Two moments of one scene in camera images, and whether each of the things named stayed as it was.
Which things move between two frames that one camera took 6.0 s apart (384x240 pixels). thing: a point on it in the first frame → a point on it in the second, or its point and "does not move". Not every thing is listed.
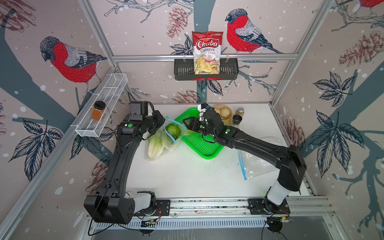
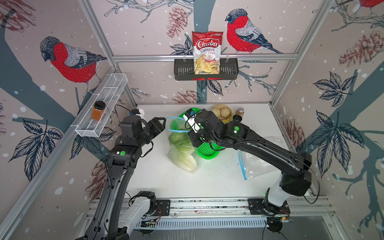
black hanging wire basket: (184, 70) does not move
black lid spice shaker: (237, 119) does not move
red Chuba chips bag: (207, 46) does not move
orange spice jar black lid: (98, 110) does not move
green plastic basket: (204, 144) does not move
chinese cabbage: (173, 130) → (182, 140)
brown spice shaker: (240, 111) does not move
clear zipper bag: (166, 139) → (181, 151)
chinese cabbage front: (155, 148) → (186, 162)
